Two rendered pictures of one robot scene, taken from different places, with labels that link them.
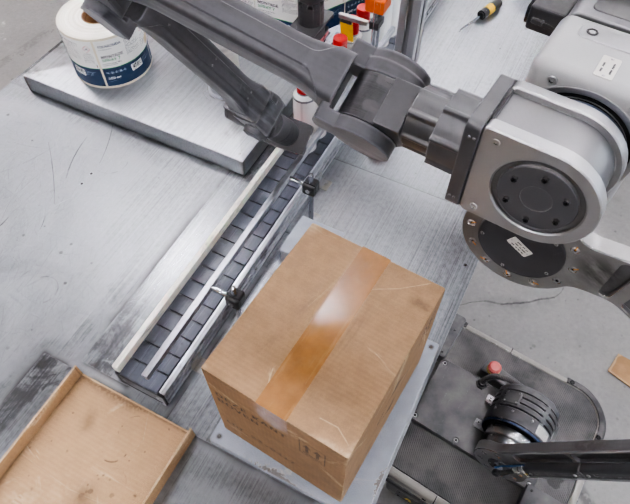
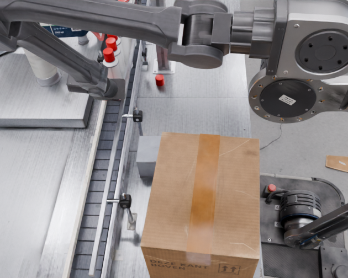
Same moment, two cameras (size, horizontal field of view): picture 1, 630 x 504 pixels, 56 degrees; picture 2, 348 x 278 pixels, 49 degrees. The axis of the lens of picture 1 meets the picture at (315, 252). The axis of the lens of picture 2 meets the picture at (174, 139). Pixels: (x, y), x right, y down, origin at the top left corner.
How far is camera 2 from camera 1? 19 cm
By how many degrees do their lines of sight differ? 12
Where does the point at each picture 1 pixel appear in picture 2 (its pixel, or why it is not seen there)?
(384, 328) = (238, 175)
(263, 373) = (182, 231)
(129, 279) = (41, 221)
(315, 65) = (160, 21)
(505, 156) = (302, 33)
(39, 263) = not seen: outside the picture
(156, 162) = (22, 140)
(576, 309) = (294, 139)
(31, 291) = not seen: outside the picture
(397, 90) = (218, 19)
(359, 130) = (203, 51)
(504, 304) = not seen: hidden behind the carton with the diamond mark
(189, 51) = (51, 48)
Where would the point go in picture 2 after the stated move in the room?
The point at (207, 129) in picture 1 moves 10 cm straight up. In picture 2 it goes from (49, 107) to (40, 86)
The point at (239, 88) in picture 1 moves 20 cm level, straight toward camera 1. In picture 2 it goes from (83, 65) to (122, 115)
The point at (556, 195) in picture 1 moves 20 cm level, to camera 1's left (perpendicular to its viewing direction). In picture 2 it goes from (337, 45) to (224, 86)
